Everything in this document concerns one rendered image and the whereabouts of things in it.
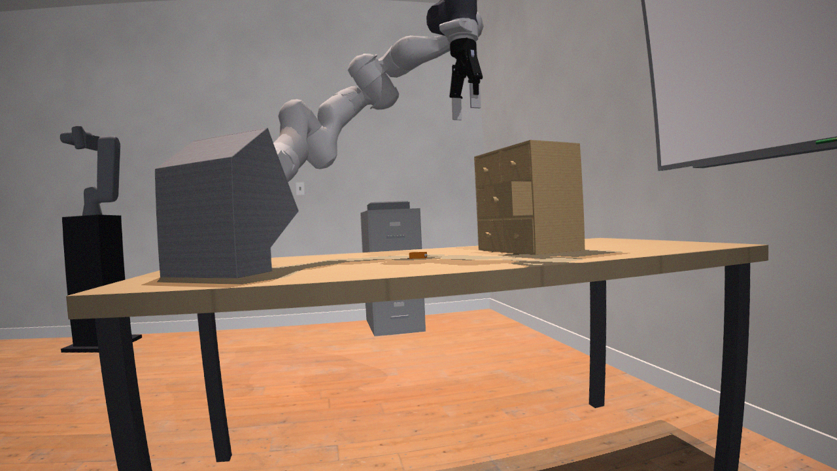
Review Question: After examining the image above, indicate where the small brown wooden chest of drawers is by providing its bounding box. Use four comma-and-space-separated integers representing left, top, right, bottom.
474, 140, 585, 254

